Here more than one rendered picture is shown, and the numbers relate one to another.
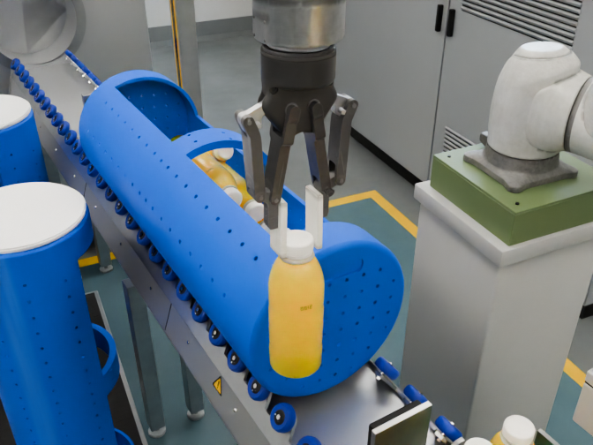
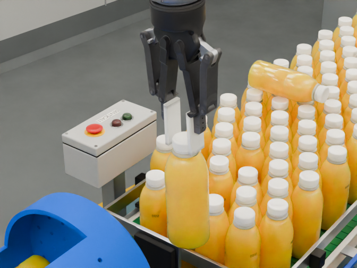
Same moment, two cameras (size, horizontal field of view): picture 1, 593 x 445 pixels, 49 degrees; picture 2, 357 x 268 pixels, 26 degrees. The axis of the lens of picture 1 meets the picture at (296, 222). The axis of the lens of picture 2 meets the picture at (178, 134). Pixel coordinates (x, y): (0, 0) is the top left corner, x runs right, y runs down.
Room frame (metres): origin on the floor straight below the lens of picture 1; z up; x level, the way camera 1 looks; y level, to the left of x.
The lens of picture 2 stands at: (1.00, 0.91, 1.93)
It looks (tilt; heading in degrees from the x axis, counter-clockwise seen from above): 30 degrees down; 249
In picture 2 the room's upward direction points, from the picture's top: straight up
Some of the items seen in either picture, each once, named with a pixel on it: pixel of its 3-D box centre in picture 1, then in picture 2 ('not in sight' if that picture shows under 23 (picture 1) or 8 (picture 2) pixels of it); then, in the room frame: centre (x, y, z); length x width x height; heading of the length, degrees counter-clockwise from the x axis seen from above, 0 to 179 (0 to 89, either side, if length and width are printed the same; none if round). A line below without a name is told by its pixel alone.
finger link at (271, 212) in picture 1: (263, 207); (204, 118); (0.61, 0.04, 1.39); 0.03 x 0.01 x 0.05; 116
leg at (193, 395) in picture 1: (187, 346); not in sight; (1.56, 0.35, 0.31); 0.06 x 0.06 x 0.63; 31
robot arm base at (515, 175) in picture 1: (514, 152); not in sight; (1.32, -0.49, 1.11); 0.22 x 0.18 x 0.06; 24
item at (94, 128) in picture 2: not in sight; (94, 129); (0.64, -0.47, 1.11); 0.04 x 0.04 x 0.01
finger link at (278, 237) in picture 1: (278, 225); (195, 130); (0.62, 0.02, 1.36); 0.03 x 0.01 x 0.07; 26
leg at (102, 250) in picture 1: (94, 210); not in sight; (2.40, 0.86, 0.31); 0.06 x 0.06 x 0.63; 31
